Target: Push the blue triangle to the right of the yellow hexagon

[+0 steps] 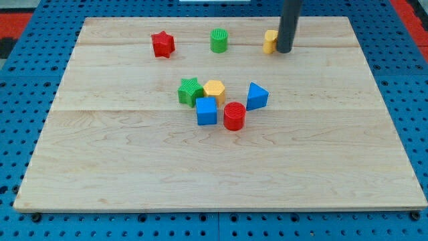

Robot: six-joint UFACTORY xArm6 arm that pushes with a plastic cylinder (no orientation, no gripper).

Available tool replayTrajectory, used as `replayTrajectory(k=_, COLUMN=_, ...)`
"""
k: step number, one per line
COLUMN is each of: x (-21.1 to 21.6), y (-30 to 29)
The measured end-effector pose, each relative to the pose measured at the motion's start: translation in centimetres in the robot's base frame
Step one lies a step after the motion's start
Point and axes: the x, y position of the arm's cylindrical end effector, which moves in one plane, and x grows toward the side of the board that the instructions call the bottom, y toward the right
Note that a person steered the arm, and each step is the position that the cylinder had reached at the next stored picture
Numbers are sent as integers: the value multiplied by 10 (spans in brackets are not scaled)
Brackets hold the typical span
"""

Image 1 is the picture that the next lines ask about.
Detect yellow hexagon block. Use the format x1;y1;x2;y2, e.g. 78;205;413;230
203;80;225;107

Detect blue triangle block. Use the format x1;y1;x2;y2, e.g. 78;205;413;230
246;82;269;110

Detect blue cube block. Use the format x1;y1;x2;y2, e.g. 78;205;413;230
196;97;217;125

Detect red cylinder block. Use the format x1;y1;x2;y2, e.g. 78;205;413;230
223;102;246;131

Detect light wooden board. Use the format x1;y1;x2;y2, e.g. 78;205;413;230
13;17;427;213

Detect green star block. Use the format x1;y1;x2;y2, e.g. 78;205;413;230
177;78;204;108

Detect green cylinder block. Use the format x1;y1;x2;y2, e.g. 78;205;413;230
210;28;229;54

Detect red star block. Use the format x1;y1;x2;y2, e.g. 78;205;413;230
151;31;175;58

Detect yellow block behind rod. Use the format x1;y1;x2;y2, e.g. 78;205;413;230
262;30;278;54

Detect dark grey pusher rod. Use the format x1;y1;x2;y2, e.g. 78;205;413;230
276;0;303;54

